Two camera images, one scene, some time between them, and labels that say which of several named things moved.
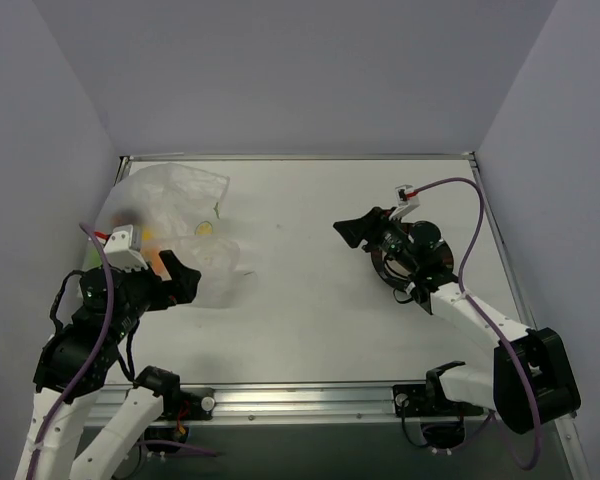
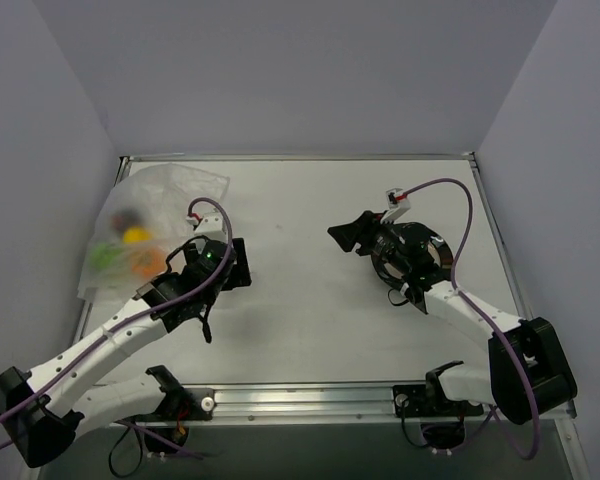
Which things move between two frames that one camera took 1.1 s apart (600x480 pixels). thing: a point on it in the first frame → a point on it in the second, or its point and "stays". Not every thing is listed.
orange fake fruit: (157, 264) stays
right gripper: (375, 230) stays
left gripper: (162, 285) → (238, 265)
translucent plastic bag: (174, 209) stays
